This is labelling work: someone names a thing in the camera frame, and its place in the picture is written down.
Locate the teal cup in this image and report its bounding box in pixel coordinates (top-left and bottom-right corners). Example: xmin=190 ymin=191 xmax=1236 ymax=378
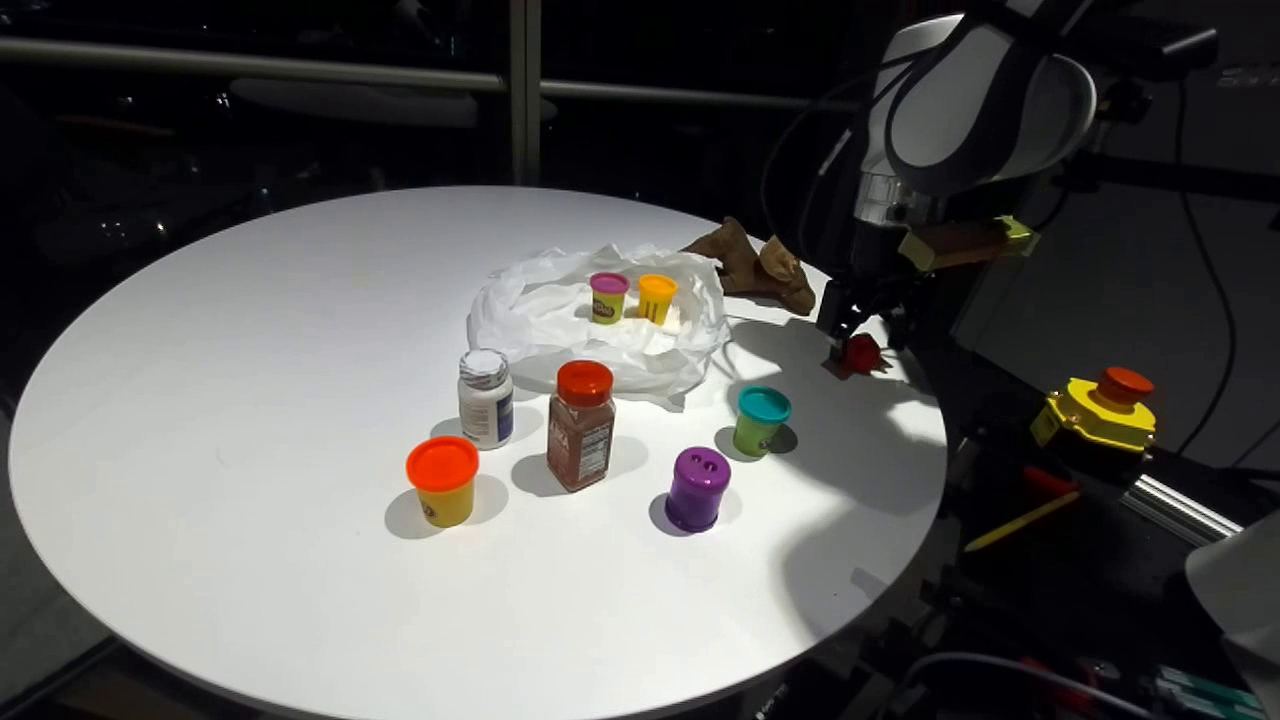
xmin=727 ymin=385 xmax=794 ymax=460

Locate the yellow tub orange lid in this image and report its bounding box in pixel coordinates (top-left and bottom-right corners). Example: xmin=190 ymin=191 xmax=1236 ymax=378
xmin=405 ymin=432 xmax=483 ymax=534

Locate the white pill bottle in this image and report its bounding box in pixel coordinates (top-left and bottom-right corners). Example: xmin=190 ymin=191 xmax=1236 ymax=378
xmin=454 ymin=347 xmax=516 ymax=453

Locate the yellow emergency stop button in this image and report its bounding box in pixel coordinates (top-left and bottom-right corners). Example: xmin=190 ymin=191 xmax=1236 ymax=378
xmin=1026 ymin=365 xmax=1159 ymax=463

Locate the aluminium profile bar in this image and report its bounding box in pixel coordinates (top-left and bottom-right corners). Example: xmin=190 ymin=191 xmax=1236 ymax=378
xmin=1123 ymin=471 xmax=1250 ymax=544

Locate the black hanging cable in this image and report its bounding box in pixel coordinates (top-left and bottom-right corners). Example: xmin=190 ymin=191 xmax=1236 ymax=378
xmin=1167 ymin=74 xmax=1243 ymax=460

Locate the brown plush moose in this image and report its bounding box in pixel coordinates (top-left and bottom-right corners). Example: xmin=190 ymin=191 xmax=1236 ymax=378
xmin=680 ymin=215 xmax=819 ymax=321

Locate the white plastic bag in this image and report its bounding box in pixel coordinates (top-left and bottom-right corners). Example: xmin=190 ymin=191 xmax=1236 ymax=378
xmin=460 ymin=242 xmax=740 ymax=401

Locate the spice jar orange lid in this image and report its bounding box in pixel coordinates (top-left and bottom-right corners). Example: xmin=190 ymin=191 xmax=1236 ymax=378
xmin=542 ymin=355 xmax=620 ymax=497

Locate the grey cable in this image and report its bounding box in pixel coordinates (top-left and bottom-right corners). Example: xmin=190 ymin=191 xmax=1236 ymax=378
xmin=898 ymin=649 xmax=1151 ymax=720

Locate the metal window post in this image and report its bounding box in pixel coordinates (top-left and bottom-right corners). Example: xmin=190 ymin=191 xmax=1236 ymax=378
xmin=504 ymin=0 xmax=549 ymax=189

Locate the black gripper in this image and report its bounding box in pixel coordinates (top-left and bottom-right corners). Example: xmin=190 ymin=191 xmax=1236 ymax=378
xmin=817 ymin=220 xmax=934 ymax=372

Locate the yellow stick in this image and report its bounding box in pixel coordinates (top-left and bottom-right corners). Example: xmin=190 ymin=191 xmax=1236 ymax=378
xmin=960 ymin=483 xmax=1093 ymax=556

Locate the purple play dough tub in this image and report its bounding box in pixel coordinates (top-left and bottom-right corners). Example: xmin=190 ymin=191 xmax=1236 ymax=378
xmin=664 ymin=445 xmax=734 ymax=534

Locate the yellow tub magenta lid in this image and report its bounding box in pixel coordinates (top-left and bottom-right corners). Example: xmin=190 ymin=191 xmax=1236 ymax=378
xmin=586 ymin=268 xmax=631 ymax=330

